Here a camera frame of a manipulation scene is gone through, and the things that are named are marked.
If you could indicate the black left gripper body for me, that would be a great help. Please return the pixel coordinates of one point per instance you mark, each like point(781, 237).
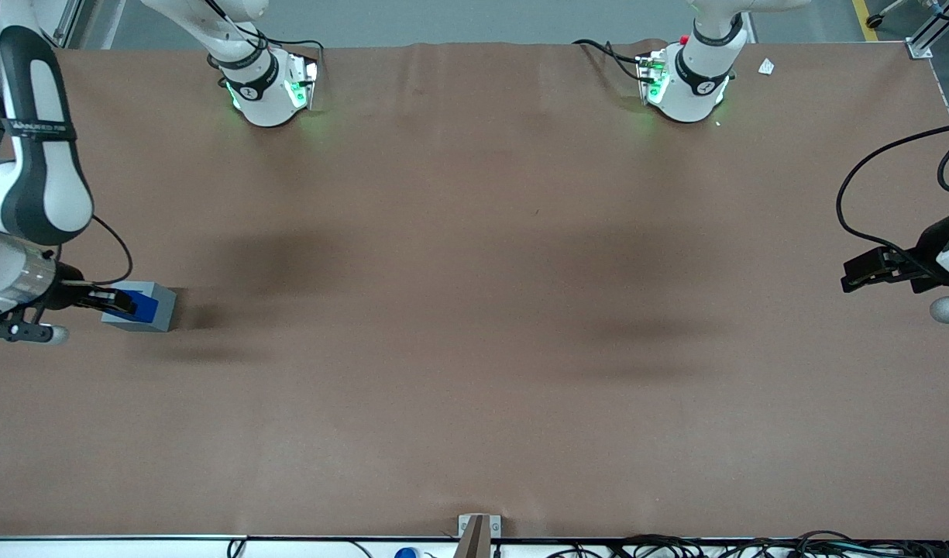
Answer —
point(928, 249)

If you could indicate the small white paper scrap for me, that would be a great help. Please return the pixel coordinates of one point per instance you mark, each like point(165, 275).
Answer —
point(766, 67)

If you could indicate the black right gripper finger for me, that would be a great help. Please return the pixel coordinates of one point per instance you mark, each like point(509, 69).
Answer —
point(106, 307)
point(102, 293)

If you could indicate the grey metal camera bracket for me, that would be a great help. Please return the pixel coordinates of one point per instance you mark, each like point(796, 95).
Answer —
point(479, 528)

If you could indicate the blue plastic part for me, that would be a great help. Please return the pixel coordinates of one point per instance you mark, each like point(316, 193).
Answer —
point(146, 306)

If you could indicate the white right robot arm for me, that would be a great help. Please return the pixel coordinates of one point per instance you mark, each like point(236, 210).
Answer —
point(44, 194)

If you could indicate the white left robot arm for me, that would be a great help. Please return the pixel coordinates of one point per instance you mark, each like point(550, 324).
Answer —
point(695, 93)

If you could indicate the small blue round object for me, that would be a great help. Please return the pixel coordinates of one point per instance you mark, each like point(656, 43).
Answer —
point(405, 553)

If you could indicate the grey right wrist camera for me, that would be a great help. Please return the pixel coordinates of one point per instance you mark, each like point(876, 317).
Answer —
point(25, 333)

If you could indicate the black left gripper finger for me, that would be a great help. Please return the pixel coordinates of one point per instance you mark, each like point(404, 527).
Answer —
point(877, 260)
point(877, 277)

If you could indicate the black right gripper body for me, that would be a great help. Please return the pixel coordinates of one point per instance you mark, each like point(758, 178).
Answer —
point(68, 274)

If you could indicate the brown table mat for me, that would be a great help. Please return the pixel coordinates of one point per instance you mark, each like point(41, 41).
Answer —
point(474, 325)

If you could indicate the gray square base block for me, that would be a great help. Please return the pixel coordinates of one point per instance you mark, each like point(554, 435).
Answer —
point(165, 310)

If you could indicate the aluminium frame post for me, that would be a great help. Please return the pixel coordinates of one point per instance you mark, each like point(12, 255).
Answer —
point(91, 19)

